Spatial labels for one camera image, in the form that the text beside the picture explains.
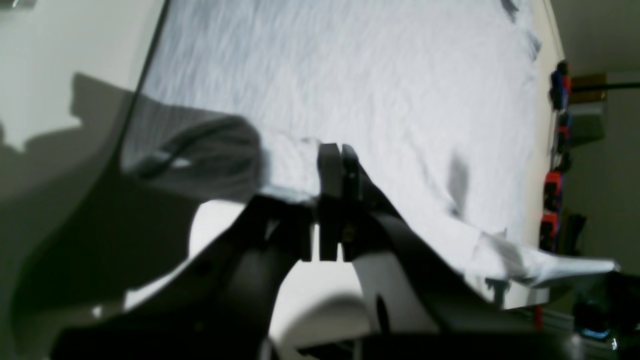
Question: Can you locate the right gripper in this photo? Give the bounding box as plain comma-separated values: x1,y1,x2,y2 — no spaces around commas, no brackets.
573,272,640,351

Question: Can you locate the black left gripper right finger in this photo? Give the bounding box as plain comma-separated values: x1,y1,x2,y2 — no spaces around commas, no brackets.
342,145,581,360

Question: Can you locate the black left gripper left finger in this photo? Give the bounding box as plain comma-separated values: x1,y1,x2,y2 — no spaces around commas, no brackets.
50,143,343,360

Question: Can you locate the grey T-shirt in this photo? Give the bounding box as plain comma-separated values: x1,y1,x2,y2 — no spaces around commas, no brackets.
119,0,620,288

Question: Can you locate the blue red bar clamp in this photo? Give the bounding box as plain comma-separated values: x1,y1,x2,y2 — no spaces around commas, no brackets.
542,111,573,213
549,60,572,112

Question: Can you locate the top blue red bar clamp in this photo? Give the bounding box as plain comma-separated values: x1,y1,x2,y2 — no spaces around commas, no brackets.
549,60,572,112

